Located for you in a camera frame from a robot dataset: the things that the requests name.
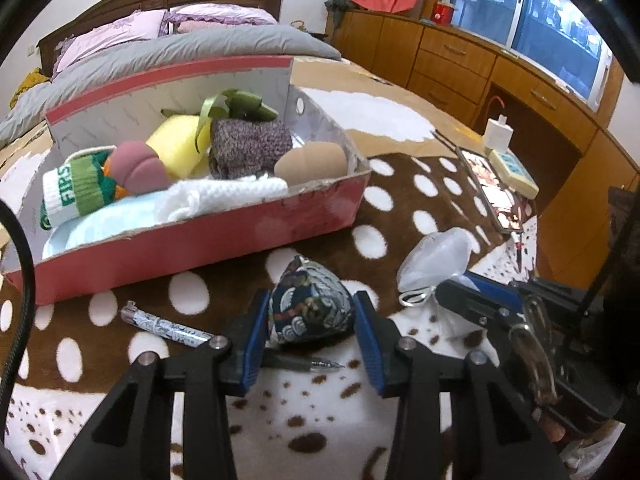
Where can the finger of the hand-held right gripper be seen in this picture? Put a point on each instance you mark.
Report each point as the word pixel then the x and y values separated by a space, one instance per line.
pixel 465 302

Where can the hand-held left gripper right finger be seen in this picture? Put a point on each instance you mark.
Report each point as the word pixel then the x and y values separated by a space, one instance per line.
pixel 372 350

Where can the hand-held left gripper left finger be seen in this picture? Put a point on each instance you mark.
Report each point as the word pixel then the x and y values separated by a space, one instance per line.
pixel 252 345

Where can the blue patterned bean bag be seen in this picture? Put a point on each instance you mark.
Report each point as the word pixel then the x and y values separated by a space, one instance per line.
pixel 310 300

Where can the red cardboard box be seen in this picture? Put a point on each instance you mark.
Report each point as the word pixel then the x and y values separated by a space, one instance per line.
pixel 200 250

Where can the white knitted sock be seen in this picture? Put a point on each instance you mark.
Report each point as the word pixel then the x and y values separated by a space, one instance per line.
pixel 215 195

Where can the beige makeup puff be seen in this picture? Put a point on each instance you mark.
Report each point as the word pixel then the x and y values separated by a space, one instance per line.
pixel 310 162

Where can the pink makeup puff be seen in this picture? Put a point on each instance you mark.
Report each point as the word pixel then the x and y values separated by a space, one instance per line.
pixel 135 167

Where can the yellow sponge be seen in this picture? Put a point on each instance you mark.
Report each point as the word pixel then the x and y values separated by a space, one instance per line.
pixel 175 140

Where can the green and white sock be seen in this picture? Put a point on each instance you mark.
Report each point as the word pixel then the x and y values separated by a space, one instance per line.
pixel 75 190

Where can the green ribbon bow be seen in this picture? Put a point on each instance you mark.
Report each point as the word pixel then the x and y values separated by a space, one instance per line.
pixel 245 105

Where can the small dark pen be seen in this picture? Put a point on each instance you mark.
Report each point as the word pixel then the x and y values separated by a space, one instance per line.
pixel 520 249

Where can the patterned pen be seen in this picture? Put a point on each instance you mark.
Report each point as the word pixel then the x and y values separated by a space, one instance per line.
pixel 165 327

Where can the clear plastic bag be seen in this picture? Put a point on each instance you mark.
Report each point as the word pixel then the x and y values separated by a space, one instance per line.
pixel 595 452

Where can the picture tablet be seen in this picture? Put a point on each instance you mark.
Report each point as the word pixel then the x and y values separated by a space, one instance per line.
pixel 492 190

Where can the white charger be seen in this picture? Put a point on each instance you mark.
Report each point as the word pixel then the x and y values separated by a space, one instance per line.
pixel 499 135

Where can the purple knitted pouch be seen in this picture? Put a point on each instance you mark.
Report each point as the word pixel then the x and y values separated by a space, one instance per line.
pixel 245 147

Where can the long wooden cabinet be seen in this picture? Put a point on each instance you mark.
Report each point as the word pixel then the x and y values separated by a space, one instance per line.
pixel 450 60

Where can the red cup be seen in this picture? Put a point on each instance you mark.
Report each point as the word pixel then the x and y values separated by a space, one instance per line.
pixel 444 12

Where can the grey duvet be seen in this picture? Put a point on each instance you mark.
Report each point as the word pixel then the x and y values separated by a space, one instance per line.
pixel 210 55

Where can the window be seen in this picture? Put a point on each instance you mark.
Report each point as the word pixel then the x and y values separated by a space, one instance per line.
pixel 540 15

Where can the small wicker basket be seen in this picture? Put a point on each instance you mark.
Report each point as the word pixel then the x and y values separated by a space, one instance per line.
pixel 298 25

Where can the dark green clothing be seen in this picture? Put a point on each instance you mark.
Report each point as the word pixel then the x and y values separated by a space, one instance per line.
pixel 340 0

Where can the lilac pillow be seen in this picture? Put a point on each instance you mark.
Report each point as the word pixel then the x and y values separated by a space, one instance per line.
pixel 225 17
pixel 110 37

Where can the yellow cloth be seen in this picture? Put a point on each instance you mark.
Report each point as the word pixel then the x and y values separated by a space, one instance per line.
pixel 27 87

